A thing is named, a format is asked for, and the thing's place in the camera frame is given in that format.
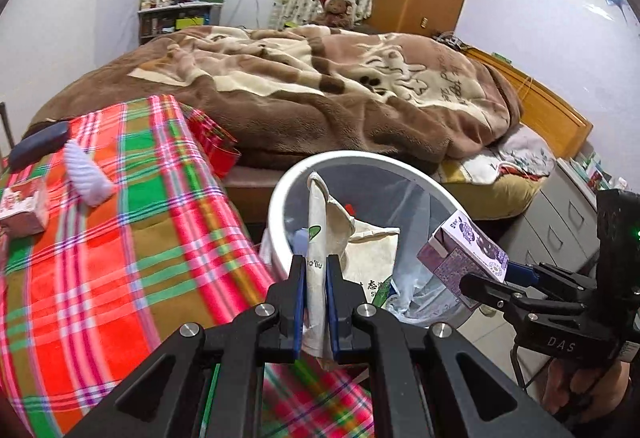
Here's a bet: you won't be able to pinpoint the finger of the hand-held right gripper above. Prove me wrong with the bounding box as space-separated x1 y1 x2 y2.
459 271 562 319
505 262 597 295

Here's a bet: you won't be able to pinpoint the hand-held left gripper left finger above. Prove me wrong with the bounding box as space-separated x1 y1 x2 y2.
65 255 308 438

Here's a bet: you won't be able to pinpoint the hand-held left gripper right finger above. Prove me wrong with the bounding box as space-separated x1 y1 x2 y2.
325 255 573 438

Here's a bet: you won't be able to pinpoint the purple drink carton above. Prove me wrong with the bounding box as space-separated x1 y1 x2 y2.
416 211 510 309

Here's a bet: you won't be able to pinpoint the white paper bag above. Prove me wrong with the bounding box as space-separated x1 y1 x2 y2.
300 171 401 371

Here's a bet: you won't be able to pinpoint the white round bin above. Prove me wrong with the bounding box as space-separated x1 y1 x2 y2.
261 150 483 331

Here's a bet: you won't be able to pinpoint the clear plastic bin liner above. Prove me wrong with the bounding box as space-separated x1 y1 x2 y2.
282 160 458 323

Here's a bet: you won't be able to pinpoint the red white drink carton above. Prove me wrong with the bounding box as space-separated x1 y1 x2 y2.
0 178 49 237

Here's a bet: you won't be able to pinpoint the person's right forearm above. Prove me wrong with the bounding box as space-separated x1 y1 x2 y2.
607 358 640 438

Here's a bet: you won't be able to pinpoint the person's right hand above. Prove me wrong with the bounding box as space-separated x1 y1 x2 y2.
542 358 633 424

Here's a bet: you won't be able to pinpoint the grey drawer cabinet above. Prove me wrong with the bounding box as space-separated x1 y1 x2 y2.
492 158 603 289

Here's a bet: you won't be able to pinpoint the yellow bed sheet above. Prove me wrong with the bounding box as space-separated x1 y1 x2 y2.
435 153 547 221

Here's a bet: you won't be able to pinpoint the floral white pillow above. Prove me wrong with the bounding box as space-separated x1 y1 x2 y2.
492 125 557 179

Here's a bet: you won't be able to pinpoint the colourful small boxes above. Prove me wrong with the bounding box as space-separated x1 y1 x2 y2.
570 150 628 193

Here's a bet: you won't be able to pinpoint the wooden bed headboard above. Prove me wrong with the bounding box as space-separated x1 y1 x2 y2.
462 45 594 161

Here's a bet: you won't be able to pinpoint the brown beige blanket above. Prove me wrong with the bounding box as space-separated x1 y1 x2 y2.
27 24 523 171

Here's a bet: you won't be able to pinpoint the plaid tablecloth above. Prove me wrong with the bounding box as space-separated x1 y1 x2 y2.
0 95 376 438

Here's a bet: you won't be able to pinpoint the teddy bear with red hat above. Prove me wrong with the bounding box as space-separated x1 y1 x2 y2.
310 0 356 28

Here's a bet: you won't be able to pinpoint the dark glasses case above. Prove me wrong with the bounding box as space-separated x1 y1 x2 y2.
9 121 71 171

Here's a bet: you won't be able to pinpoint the small shelf unit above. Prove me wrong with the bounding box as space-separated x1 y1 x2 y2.
137 0 226 46

